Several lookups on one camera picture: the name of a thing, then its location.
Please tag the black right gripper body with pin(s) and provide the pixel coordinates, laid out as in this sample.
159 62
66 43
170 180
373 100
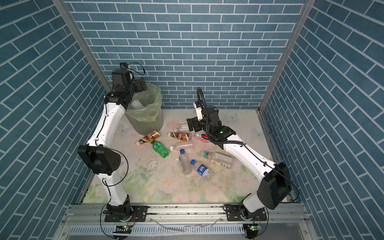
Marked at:
198 125

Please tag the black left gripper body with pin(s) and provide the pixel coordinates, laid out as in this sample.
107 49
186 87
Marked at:
135 87

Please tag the clear bottle red label yellow cap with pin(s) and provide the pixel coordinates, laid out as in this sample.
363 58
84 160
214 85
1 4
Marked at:
202 137

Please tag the brown Nescafe coffee bottle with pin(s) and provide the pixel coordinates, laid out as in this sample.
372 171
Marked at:
184 137

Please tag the square clear tea bottle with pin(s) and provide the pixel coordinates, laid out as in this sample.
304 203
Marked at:
182 128

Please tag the large clear bottle green label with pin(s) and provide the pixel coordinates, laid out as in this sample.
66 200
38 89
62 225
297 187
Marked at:
218 159

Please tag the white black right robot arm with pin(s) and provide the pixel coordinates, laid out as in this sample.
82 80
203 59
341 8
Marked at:
274 178

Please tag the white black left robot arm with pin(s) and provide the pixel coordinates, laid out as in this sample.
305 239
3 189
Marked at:
98 154

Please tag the mesh bin with green bag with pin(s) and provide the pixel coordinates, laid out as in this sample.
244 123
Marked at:
150 117

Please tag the brown coffee bottle near bin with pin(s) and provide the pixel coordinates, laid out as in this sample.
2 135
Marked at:
148 138

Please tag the clear bottle blue cap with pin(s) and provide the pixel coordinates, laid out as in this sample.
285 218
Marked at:
185 163

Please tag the crushed clear bottle white cap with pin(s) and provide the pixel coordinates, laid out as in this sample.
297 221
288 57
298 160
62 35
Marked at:
181 145

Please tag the Pepsi bottle blue label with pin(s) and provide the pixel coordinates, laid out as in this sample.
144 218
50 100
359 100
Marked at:
202 170

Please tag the green soda bottle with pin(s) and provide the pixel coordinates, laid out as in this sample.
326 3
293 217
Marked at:
160 149

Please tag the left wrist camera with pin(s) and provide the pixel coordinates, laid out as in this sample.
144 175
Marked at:
125 66

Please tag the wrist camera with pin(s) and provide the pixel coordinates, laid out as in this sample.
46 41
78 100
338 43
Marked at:
198 109
125 66

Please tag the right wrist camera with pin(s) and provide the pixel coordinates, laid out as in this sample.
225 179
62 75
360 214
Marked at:
198 109

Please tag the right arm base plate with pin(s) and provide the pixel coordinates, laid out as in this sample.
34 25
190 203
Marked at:
237 213

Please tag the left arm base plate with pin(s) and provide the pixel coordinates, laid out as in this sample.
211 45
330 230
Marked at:
122 214

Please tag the aluminium mounting rail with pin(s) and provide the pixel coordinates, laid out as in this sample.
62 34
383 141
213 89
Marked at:
184 213

